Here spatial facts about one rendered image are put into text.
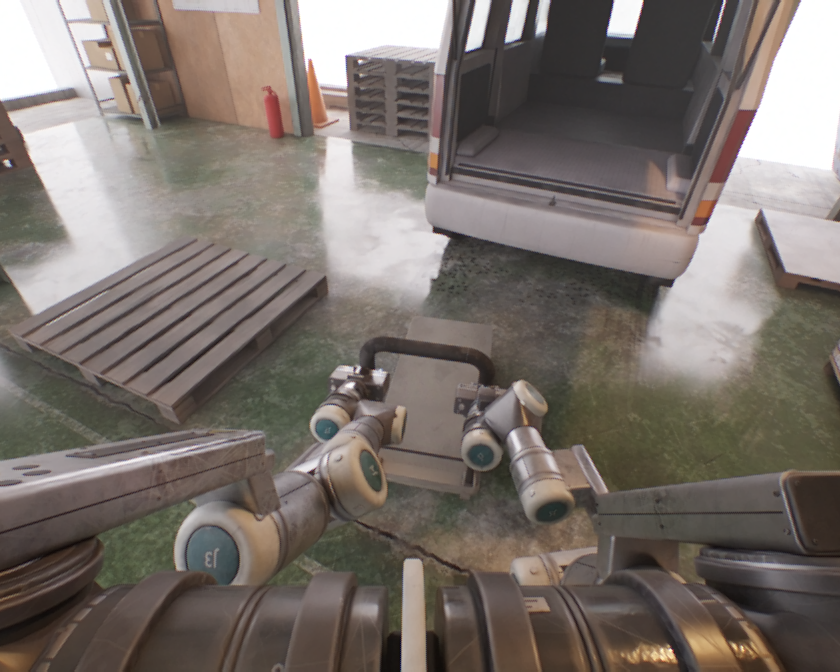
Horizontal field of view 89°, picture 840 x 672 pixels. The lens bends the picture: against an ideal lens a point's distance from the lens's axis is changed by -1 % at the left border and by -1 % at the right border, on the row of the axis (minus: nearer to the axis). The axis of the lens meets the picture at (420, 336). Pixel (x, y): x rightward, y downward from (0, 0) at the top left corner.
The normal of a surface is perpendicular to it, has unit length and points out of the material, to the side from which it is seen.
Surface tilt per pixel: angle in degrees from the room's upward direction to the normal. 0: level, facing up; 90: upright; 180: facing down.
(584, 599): 41
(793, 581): 54
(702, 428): 0
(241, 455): 80
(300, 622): 22
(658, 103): 90
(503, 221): 88
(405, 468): 0
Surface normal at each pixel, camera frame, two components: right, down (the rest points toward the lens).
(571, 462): -0.05, -0.84
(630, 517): -1.00, 0.00
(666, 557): 0.01, 0.05
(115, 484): 0.97, -0.01
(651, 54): -0.42, 0.62
